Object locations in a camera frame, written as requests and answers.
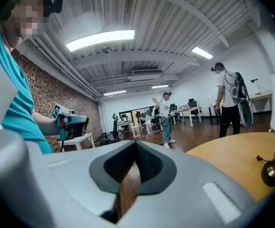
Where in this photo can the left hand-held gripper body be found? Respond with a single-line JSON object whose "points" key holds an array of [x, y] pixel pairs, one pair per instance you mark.
{"points": [[73, 125]]}

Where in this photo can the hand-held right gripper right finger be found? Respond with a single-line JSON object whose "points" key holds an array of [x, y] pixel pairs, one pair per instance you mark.
{"points": [[158, 172]]}

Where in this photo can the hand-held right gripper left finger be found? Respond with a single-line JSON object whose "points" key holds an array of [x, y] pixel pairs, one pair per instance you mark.
{"points": [[104, 172]]}

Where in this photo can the person's left forearm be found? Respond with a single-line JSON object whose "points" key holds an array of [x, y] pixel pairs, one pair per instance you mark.
{"points": [[44, 125]]}

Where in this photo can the black office chair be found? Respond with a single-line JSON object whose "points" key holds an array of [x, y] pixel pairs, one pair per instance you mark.
{"points": [[138, 117], [115, 129], [194, 107]]}

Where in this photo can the wood top white desk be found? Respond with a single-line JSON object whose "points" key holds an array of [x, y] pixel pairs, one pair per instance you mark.
{"points": [[187, 110]]}

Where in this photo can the round wooden desk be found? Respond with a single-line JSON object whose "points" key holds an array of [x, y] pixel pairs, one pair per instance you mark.
{"points": [[225, 155]]}

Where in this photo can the black desk lamp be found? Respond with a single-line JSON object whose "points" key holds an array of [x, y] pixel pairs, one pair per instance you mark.
{"points": [[255, 84]]}

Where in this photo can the small white table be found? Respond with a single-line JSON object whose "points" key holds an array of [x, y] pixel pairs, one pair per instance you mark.
{"points": [[79, 139]]}

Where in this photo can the long ceiling light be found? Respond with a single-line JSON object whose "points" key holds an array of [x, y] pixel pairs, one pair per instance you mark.
{"points": [[201, 52], [160, 86], [115, 93], [99, 40]]}

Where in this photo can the person's teal shirt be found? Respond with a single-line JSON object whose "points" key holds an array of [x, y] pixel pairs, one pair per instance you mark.
{"points": [[16, 103]]}

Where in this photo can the ceiling air conditioner unit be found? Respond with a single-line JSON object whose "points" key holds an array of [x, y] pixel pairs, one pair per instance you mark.
{"points": [[145, 74]]}

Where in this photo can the person's head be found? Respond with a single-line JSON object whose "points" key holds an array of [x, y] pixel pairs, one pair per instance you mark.
{"points": [[25, 15]]}

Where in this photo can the black head-worn camera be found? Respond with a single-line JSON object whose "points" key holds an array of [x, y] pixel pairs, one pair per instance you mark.
{"points": [[57, 5]]}

